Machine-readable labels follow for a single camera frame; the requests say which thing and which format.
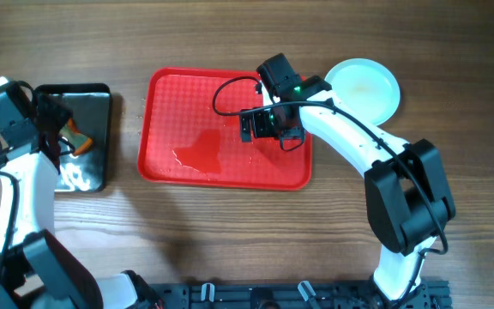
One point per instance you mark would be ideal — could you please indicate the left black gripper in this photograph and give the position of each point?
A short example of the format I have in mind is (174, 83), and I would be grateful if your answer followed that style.
(45, 105)

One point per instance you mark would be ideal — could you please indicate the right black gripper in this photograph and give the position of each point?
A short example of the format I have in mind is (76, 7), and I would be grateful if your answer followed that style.
(261, 130)

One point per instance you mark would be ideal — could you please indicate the green orange sponge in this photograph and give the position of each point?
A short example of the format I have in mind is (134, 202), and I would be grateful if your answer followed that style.
(81, 143)

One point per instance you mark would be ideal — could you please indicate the white plate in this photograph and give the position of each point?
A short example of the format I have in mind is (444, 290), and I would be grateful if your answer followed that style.
(367, 87)

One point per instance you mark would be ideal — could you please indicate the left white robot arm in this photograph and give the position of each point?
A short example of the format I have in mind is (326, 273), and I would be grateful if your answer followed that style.
(36, 270)

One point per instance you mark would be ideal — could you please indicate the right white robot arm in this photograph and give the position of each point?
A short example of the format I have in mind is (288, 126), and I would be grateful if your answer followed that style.
(408, 199)

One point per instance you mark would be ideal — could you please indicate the black metal tray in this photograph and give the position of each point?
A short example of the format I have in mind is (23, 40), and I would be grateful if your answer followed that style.
(91, 105)

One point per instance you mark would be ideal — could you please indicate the red plastic tray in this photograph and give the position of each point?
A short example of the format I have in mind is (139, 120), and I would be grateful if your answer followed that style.
(191, 134)

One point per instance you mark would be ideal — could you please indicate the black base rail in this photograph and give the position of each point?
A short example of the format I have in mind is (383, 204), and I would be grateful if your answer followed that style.
(334, 295)

